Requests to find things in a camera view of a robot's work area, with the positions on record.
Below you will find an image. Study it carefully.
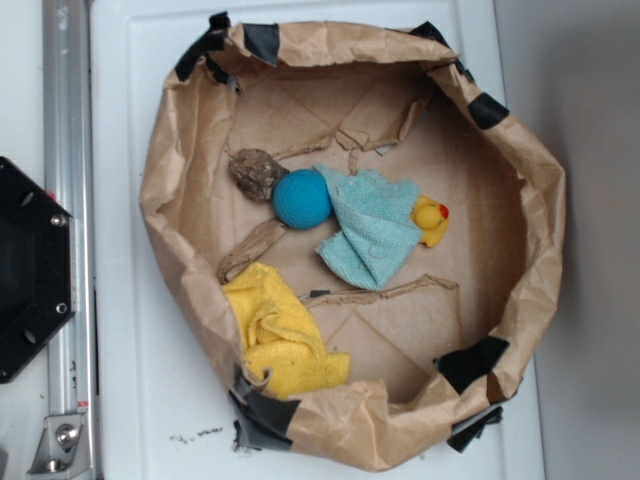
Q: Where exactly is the light blue cloth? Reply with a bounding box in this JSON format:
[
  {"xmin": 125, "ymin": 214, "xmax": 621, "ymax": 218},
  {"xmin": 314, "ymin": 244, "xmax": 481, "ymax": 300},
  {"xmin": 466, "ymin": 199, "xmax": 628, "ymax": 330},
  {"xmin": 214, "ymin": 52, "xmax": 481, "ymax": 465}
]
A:
[{"xmin": 315, "ymin": 165, "xmax": 422, "ymax": 291}]

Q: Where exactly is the yellow cloth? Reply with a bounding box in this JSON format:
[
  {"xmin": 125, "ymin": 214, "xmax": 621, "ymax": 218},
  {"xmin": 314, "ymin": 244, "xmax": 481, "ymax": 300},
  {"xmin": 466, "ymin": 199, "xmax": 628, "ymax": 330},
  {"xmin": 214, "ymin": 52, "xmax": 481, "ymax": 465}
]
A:
[{"xmin": 223, "ymin": 262, "xmax": 351, "ymax": 399}]

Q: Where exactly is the blue foam ball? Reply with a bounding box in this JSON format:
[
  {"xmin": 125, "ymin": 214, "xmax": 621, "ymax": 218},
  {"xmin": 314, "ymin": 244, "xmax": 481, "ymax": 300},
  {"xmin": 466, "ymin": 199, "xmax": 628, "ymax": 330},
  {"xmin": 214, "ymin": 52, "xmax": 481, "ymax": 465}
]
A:
[{"xmin": 273, "ymin": 169, "xmax": 333, "ymax": 230}]

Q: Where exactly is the brown paper bag bin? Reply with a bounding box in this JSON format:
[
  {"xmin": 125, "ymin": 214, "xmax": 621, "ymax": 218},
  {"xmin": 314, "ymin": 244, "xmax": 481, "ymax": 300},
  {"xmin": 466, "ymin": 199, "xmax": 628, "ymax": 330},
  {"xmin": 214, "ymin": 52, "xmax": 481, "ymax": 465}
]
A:
[{"xmin": 140, "ymin": 13, "xmax": 566, "ymax": 472}]

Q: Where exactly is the brown pine cone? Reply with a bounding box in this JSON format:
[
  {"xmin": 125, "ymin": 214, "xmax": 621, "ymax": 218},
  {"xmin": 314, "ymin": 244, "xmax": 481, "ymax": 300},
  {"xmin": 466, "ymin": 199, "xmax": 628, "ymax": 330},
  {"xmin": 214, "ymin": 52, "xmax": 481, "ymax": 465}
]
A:
[{"xmin": 229, "ymin": 149, "xmax": 290, "ymax": 203}]

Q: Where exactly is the yellow rubber duck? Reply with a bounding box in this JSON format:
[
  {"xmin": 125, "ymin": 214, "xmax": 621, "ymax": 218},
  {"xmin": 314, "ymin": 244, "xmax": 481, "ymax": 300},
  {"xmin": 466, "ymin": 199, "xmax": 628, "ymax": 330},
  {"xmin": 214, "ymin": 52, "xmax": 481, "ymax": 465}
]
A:
[{"xmin": 411, "ymin": 195, "xmax": 449, "ymax": 247}]

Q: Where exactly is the white tray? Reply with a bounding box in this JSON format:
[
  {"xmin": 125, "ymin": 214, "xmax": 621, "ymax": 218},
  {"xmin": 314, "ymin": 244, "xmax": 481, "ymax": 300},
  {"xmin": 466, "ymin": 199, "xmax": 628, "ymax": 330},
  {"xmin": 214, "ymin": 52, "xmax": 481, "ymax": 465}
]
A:
[{"xmin": 88, "ymin": 0, "xmax": 547, "ymax": 480}]

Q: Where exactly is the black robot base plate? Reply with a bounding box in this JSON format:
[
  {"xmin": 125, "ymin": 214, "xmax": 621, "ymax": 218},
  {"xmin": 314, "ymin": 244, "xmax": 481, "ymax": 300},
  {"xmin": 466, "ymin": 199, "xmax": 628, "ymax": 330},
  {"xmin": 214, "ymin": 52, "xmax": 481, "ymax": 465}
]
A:
[{"xmin": 0, "ymin": 157, "xmax": 74, "ymax": 384}]

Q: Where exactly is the aluminium extrusion rail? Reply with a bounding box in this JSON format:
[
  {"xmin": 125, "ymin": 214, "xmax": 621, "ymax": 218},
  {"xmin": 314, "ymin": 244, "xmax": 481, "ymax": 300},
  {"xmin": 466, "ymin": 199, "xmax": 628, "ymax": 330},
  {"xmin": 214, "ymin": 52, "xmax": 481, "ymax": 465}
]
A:
[{"xmin": 42, "ymin": 1, "xmax": 99, "ymax": 416}]

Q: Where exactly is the metal corner bracket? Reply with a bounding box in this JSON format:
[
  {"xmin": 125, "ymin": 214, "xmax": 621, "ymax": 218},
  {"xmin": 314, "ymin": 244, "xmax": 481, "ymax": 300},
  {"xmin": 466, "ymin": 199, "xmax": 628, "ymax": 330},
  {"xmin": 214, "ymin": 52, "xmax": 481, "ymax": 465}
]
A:
[{"xmin": 26, "ymin": 413, "xmax": 93, "ymax": 479}]

